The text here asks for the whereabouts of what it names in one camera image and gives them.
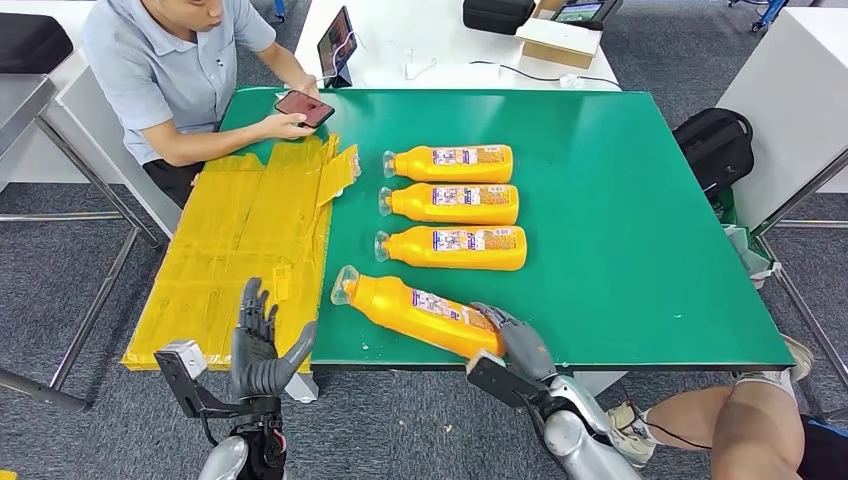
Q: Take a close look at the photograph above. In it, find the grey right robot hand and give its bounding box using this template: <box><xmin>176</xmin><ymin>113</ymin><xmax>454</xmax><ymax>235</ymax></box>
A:
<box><xmin>470</xmin><ymin>301</ymin><xmax>560</xmax><ymax>385</ymax></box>

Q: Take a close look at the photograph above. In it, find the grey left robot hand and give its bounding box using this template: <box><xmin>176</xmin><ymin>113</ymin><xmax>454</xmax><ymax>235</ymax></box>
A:
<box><xmin>230</xmin><ymin>276</ymin><xmax>320</xmax><ymax>402</ymax></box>

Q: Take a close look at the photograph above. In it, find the orange detergent bottle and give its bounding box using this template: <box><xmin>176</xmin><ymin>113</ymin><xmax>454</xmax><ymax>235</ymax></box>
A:
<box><xmin>373</xmin><ymin>225</ymin><xmax>529</xmax><ymax>272</ymax></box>
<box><xmin>330</xmin><ymin>264</ymin><xmax>508</xmax><ymax>361</ymax></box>
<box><xmin>377</xmin><ymin>183</ymin><xmax>520</xmax><ymax>227</ymax></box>
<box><xmin>382</xmin><ymin>144</ymin><xmax>515</xmax><ymax>185</ymax></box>

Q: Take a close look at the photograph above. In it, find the dark smartphone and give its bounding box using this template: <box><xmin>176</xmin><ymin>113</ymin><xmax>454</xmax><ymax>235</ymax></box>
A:
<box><xmin>274</xmin><ymin>89</ymin><xmax>336</xmax><ymax>129</ymax></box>

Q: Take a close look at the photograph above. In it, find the white table leg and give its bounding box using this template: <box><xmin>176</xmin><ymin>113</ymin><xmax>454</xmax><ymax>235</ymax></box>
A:
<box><xmin>284</xmin><ymin>370</ymin><xmax>321</xmax><ymax>404</ymax></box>
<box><xmin>572</xmin><ymin>369</ymin><xmax>627</xmax><ymax>399</ymax></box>

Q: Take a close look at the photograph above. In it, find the yellow taped cardboard sheet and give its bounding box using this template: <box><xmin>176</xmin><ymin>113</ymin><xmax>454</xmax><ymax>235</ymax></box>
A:
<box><xmin>121</xmin><ymin>132</ymin><xmax>362</xmax><ymax>374</ymax></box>

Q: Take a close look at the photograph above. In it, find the white plastic bag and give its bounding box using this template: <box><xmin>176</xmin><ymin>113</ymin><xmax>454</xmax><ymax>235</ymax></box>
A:
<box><xmin>722</xmin><ymin>223</ymin><xmax>783</xmax><ymax>289</ymax></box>

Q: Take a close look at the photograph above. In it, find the person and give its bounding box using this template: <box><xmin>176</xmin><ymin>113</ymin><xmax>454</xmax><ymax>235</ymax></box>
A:
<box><xmin>606</xmin><ymin>334</ymin><xmax>848</xmax><ymax>480</ymax></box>
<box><xmin>80</xmin><ymin>0</ymin><xmax>336</xmax><ymax>210</ymax></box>

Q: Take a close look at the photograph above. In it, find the green bag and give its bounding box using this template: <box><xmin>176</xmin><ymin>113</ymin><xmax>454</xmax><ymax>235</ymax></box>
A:
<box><xmin>712</xmin><ymin>187</ymin><xmax>739</xmax><ymax>227</ymax></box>

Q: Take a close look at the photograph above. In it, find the white desk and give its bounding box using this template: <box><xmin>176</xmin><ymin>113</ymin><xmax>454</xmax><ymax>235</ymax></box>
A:
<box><xmin>0</xmin><ymin>0</ymin><xmax>183</xmax><ymax>240</ymax></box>

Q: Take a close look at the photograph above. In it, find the black backpack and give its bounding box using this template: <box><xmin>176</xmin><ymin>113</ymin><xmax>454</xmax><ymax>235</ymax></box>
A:
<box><xmin>672</xmin><ymin>107</ymin><xmax>755</xmax><ymax>199</ymax></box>

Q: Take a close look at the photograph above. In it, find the brown cardboard box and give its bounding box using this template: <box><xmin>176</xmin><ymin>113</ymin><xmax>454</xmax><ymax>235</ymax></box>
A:
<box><xmin>515</xmin><ymin>0</ymin><xmax>603</xmax><ymax>70</ymax></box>

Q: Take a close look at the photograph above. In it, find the white table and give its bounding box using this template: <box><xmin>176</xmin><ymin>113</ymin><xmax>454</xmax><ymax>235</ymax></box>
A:
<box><xmin>294</xmin><ymin>0</ymin><xmax>621</xmax><ymax>93</ymax></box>
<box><xmin>715</xmin><ymin>6</ymin><xmax>848</xmax><ymax>230</ymax></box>

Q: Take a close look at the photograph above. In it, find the black tablet on stand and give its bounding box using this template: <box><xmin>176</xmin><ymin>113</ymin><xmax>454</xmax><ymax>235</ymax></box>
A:
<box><xmin>316</xmin><ymin>6</ymin><xmax>359</xmax><ymax>89</ymax></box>

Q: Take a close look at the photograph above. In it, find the black bag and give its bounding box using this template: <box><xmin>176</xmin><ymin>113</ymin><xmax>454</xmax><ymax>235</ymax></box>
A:
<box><xmin>462</xmin><ymin>0</ymin><xmax>537</xmax><ymax>36</ymax></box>

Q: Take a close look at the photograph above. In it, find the black screen device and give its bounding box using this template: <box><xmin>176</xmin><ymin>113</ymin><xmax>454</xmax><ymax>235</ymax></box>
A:
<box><xmin>551</xmin><ymin>0</ymin><xmax>624</xmax><ymax>31</ymax></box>

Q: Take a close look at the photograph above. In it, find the black seat cushion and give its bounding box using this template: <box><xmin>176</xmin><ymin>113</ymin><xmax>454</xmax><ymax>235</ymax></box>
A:
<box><xmin>0</xmin><ymin>13</ymin><xmax>74</xmax><ymax>75</ymax></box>

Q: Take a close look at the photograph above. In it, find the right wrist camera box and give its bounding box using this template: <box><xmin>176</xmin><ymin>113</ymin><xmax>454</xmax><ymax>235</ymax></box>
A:
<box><xmin>465</xmin><ymin>349</ymin><xmax>552</xmax><ymax>411</ymax></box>

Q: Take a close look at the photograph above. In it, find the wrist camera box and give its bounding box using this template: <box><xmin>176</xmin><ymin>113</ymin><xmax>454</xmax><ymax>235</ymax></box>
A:
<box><xmin>465</xmin><ymin>349</ymin><xmax>552</xmax><ymax>411</ymax></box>
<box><xmin>154</xmin><ymin>340</ymin><xmax>230</xmax><ymax>420</ymax></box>

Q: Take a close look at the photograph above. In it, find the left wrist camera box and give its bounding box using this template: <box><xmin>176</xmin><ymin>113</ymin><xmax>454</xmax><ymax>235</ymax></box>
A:
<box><xmin>154</xmin><ymin>340</ymin><xmax>230</xmax><ymax>420</ymax></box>

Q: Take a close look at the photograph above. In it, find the black cable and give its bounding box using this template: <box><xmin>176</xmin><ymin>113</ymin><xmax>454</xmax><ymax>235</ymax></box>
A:
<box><xmin>470</xmin><ymin>60</ymin><xmax>623</xmax><ymax>91</ymax></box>

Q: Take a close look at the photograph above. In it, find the steel table frame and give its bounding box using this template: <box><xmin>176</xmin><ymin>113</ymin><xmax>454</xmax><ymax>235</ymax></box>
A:
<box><xmin>0</xmin><ymin>72</ymin><xmax>164</xmax><ymax>413</ymax></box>
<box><xmin>748</xmin><ymin>148</ymin><xmax>848</xmax><ymax>425</ymax></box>

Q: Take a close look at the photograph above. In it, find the blue metal trolley frame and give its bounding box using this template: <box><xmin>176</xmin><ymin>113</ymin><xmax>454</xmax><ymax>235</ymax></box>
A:
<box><xmin>728</xmin><ymin>0</ymin><xmax>790</xmax><ymax>33</ymax></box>

